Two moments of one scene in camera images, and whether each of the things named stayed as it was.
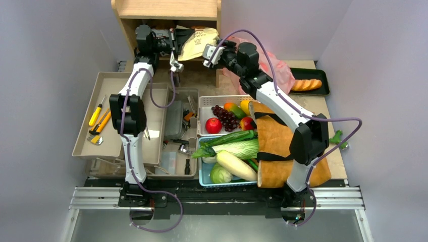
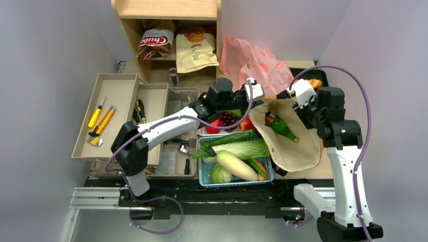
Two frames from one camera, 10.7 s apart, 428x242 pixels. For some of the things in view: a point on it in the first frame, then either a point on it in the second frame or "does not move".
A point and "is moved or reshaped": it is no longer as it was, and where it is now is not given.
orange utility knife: (99, 125) does not move
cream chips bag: (193, 47) is moved or reshaped
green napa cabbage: (247, 149) does not move
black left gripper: (177, 37) to (256, 103)
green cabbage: (219, 175) does not move
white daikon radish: (235, 166) does not move
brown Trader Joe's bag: (275, 161) is moved or reshaped
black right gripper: (221, 54) to (301, 111)
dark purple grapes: (227, 118) does not move
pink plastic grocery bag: (271, 67) does not move
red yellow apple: (247, 123) does not move
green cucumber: (239, 136) does not move
